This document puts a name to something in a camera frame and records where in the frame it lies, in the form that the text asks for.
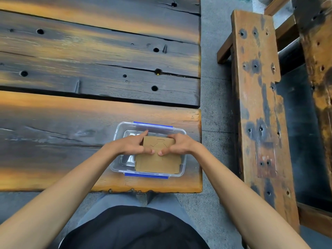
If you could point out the person's right hand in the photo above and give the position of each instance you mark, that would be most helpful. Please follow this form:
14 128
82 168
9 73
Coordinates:
184 146

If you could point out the person's left hand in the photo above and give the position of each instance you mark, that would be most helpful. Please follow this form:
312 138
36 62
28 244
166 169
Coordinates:
129 146

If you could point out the person's left thumb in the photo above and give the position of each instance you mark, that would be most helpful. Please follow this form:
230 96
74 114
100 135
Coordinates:
149 151

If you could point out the person's right thumb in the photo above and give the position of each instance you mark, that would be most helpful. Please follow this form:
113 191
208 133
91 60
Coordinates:
165 151

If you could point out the brown cardboard piece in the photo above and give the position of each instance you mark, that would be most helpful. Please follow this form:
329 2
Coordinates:
158 163

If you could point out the person's left forearm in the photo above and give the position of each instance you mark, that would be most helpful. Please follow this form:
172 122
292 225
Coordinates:
57 197

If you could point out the person's right forearm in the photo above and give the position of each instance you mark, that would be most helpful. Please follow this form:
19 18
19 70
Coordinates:
238 202

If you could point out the clear plastic container blue clips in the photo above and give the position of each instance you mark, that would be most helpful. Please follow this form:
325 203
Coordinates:
124 130

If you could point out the grey trousers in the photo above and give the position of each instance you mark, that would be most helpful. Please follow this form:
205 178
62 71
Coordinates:
166 203

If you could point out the black shirt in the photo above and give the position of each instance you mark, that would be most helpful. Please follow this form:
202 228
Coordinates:
132 230

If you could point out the weathered wooden bench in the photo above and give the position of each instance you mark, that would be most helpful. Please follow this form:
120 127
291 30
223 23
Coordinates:
259 114

